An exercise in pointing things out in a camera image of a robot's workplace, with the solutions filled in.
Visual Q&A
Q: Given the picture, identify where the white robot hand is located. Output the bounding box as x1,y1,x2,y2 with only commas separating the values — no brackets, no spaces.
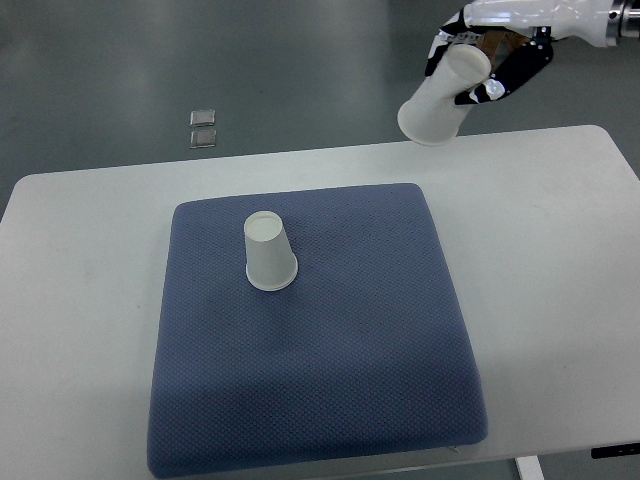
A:
424,0,618,106

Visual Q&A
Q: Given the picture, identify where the white paper cup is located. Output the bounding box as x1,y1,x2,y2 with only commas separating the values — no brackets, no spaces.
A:
244,211,298,292
397,44,491,146

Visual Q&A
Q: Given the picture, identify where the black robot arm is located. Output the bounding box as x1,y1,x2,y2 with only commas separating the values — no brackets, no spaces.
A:
425,1,639,106

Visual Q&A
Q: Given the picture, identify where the upper metal floor plate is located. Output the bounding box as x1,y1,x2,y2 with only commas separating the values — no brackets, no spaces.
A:
190,109,216,127

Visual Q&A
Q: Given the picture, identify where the metal floor plate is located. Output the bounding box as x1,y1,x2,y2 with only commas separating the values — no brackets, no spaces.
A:
190,128,217,149
190,109,216,127

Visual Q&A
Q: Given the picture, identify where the lower metal floor plate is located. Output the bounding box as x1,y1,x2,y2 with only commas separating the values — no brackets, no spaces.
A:
190,128,217,149

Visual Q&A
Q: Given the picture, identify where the white paper cup on mat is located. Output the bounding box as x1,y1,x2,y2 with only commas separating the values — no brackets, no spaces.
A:
244,211,298,292

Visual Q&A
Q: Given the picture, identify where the blue quilted cushion mat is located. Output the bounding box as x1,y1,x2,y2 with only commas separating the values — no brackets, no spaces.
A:
147,183,488,478

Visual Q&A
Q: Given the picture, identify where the black table control panel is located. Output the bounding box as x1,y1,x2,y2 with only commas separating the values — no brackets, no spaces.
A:
590,442,640,460

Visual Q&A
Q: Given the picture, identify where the white table leg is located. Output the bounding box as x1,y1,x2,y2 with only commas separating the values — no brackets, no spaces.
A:
515,456,545,480

